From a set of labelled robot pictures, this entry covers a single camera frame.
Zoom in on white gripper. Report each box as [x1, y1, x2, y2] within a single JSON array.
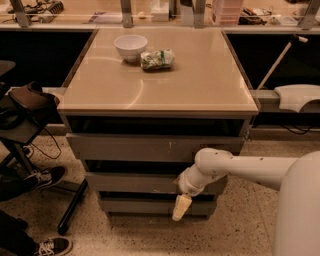
[[172, 164, 212, 221]]

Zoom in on grey drawer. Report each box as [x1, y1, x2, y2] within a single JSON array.
[[67, 133, 244, 162], [98, 198, 216, 216], [85, 172, 180, 194]]

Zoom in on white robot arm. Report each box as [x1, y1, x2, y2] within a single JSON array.
[[172, 148, 320, 256]]

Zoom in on grey bottom drawer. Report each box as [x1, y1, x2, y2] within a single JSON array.
[[98, 198, 216, 216]]

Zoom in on grey drawer cabinet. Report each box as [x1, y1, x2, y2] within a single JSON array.
[[58, 27, 258, 201]]

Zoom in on grey top drawer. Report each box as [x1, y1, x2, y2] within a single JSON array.
[[67, 133, 244, 162]]

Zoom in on black sneaker lower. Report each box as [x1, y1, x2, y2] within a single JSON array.
[[33, 237, 73, 256]]

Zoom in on black sneaker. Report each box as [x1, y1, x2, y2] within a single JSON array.
[[23, 166, 67, 190], [33, 237, 73, 256]]

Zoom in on black sneaker upper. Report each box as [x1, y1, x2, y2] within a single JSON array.
[[23, 166, 67, 190]]

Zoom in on green white snack bag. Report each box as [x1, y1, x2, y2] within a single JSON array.
[[140, 49, 175, 70]]

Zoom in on white ceramic bowl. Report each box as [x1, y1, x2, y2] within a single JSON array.
[[114, 35, 148, 62]]

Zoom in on black side stand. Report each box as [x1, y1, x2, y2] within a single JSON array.
[[0, 59, 90, 236]]

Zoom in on black VR headset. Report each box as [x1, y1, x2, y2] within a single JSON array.
[[9, 81, 58, 125]]

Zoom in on white pole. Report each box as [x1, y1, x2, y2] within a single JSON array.
[[257, 34, 308, 90]]

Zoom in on black headphones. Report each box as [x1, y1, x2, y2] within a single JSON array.
[[0, 109, 23, 130]]

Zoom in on pink storage box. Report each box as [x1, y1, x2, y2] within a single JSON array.
[[211, 0, 244, 26]]

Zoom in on black cable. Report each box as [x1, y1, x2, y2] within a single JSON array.
[[29, 126, 63, 161]]

